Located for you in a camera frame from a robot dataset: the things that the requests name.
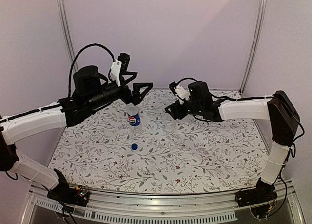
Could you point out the floral patterned table mat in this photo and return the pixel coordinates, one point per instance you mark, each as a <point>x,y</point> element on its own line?
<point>209,156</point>

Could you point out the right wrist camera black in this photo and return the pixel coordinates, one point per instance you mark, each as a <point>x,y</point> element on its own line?
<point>179,92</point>

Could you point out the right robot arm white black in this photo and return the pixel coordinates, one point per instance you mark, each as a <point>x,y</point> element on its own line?
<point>198,101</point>

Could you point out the aluminium slotted front rail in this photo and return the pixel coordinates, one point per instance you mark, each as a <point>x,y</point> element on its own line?
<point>116,207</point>

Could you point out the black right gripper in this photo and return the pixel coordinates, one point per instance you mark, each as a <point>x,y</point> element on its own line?
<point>176,110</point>

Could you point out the blue bottle cap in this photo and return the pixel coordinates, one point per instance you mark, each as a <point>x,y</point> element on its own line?
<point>134,146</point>

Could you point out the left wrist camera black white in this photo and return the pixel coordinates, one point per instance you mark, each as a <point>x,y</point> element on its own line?
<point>118,66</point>

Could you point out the Pepsi bottle with blue label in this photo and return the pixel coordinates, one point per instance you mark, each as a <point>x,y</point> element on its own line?
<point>134,118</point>

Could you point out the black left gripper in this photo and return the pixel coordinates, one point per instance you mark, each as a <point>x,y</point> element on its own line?
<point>136,98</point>

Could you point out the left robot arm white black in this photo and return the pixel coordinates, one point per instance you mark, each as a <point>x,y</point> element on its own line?
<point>92,93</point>

